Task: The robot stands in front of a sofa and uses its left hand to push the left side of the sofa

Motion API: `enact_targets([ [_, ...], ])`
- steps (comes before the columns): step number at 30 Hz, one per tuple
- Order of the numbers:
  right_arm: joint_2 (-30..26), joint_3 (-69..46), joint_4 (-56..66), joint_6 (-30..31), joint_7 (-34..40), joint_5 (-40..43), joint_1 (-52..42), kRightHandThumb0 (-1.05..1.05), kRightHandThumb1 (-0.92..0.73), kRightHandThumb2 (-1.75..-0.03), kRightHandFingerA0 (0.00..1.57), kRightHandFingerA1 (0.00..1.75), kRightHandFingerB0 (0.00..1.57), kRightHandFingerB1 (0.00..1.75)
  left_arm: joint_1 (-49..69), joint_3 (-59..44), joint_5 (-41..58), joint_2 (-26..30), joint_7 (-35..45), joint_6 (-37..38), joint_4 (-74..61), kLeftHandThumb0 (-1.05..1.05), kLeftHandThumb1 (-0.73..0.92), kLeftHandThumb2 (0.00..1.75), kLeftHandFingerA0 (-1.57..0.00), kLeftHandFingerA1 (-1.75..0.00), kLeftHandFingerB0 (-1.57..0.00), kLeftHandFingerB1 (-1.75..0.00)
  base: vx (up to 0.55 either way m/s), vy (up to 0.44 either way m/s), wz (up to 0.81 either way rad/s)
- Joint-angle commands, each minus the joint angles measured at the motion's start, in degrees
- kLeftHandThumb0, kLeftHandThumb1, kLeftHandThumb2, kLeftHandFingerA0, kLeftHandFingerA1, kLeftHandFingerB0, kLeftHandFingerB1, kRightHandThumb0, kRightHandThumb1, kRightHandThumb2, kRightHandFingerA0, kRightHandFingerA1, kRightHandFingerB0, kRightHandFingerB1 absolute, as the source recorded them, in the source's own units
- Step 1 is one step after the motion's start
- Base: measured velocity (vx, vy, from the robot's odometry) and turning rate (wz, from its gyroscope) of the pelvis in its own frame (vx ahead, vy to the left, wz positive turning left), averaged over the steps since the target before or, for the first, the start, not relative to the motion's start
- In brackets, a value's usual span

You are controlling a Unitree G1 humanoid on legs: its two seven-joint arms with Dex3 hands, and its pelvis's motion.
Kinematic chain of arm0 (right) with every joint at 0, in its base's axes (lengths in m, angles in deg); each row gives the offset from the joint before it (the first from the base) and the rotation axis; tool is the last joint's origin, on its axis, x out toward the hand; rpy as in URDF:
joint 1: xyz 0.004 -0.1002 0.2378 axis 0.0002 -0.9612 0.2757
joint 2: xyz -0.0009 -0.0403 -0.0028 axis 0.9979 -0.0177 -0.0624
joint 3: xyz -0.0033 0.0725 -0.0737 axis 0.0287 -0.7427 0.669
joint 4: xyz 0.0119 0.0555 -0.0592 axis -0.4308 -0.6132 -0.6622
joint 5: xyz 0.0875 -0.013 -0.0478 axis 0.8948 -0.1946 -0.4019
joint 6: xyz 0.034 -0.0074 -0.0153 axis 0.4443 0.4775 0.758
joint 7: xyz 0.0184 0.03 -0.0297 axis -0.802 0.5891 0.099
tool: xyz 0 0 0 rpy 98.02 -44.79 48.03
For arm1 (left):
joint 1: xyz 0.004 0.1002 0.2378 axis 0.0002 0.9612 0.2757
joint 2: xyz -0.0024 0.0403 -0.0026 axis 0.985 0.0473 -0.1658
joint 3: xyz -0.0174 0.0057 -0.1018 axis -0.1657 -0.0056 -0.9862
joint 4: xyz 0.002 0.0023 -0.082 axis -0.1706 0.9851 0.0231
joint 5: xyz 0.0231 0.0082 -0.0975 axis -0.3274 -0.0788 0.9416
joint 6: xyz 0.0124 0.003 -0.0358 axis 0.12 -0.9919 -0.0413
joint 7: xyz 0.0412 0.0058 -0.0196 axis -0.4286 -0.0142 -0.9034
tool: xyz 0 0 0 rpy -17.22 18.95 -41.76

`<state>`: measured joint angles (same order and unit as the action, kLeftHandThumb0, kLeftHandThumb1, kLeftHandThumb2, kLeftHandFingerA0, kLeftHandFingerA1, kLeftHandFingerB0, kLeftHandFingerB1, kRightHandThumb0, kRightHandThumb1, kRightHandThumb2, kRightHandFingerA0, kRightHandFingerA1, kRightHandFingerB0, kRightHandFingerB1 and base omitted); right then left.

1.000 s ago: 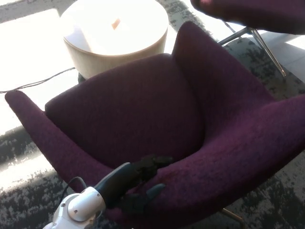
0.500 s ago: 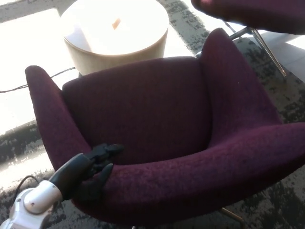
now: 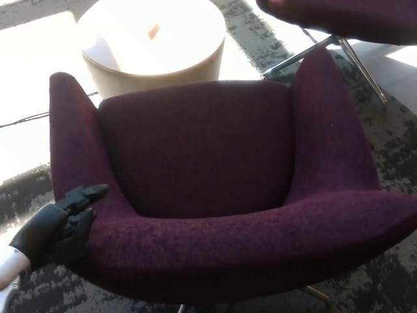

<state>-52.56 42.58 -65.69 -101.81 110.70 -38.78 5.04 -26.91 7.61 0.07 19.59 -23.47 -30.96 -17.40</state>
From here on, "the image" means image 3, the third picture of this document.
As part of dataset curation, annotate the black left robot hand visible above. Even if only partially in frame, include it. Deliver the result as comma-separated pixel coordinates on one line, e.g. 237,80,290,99
8,184,109,272

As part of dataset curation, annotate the purple fabric swivel armchair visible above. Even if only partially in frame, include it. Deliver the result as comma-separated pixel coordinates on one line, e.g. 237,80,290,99
48,49,417,313
255,0,417,103

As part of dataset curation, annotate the round beige side table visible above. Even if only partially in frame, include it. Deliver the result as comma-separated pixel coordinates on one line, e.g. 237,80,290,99
76,0,226,100

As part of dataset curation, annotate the thin black floor cable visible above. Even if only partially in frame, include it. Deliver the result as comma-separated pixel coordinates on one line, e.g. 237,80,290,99
0,92,98,128

